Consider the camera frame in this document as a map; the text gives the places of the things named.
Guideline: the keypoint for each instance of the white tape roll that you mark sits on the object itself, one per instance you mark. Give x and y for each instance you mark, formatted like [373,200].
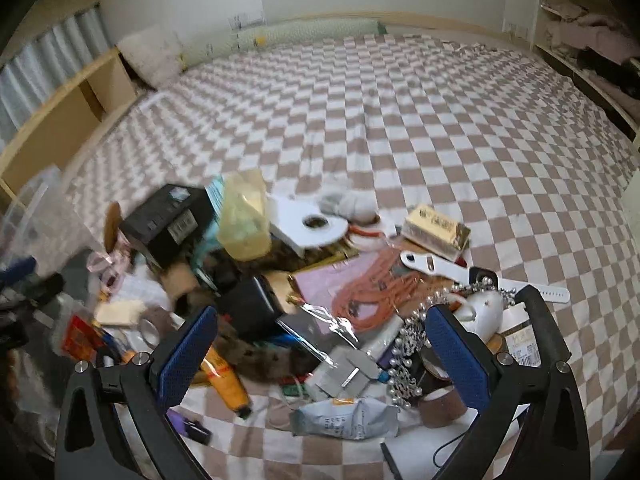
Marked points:
[330,232]

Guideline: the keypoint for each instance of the white jar with label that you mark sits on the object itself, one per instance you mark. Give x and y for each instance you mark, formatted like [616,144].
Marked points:
[522,347]

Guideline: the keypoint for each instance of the pink notebook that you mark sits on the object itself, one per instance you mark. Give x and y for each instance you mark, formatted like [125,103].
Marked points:
[320,282]

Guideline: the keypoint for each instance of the yellow translucent bag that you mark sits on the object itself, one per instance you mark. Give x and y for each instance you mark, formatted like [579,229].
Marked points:
[245,225]

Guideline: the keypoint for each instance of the clear plastic container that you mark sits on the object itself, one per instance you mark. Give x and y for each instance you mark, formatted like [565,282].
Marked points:
[45,210]

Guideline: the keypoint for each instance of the grey pouch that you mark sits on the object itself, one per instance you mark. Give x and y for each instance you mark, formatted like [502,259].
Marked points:
[340,370]

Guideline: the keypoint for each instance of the grey sock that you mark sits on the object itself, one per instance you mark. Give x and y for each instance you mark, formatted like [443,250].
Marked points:
[350,204]

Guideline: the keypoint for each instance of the brown tape roll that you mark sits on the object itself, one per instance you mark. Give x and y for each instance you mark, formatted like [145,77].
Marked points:
[440,405]

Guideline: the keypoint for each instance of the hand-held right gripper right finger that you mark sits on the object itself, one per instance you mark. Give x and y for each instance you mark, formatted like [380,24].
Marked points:
[457,355]

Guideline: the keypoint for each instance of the light blue packet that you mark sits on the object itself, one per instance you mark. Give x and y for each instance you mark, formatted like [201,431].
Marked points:
[214,200]

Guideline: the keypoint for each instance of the white fluffy pillow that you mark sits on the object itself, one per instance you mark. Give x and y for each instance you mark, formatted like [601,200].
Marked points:
[150,57]

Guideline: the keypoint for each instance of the pink folded clothes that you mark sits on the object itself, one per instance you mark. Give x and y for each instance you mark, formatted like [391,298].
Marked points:
[600,30]

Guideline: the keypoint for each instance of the purple lighter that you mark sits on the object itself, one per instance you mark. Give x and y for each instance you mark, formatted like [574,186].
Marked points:
[185,425]

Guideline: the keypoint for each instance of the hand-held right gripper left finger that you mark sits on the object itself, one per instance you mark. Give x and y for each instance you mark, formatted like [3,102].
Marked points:
[187,355]

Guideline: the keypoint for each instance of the grey foil packet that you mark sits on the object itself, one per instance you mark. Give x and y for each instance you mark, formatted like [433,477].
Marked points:
[340,420]

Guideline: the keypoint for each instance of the red packet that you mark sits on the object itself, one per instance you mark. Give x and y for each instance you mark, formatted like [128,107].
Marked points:
[82,337]

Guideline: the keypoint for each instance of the clear cellophane wrapper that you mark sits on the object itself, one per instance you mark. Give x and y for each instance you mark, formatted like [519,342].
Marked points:
[320,327]

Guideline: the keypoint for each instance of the checkered blanket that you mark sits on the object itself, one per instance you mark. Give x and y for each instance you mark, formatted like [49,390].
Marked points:
[400,110]

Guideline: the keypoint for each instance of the wooden wall shelf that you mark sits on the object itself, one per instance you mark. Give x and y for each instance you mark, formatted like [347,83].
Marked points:
[545,10]

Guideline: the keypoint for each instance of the wooden bedside shelf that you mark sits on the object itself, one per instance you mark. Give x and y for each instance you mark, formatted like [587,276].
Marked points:
[55,125]

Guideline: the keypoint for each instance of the small black box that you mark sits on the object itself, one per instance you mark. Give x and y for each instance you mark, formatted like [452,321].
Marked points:
[250,305]

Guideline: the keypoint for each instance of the brown fur piece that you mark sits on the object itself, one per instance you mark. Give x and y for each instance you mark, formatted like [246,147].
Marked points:
[255,360]

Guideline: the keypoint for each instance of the beige card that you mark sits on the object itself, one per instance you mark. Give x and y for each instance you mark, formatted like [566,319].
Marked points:
[120,312]

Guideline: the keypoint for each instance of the grey striped curtain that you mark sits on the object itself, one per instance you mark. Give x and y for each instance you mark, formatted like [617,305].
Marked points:
[50,55]

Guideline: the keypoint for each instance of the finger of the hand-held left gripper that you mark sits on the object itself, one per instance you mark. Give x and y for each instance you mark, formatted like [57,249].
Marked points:
[47,287]
[17,269]

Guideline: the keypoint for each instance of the white smartwatch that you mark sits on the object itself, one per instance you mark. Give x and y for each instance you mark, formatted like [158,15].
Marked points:
[450,269]

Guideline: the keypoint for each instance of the orange tube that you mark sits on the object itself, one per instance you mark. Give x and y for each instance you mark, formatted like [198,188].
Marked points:
[225,375]

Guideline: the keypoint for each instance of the pink ribbon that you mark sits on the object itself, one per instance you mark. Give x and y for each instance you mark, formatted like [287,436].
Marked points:
[107,265]

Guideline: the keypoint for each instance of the gold box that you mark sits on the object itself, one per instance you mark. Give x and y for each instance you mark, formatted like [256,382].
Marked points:
[435,232]

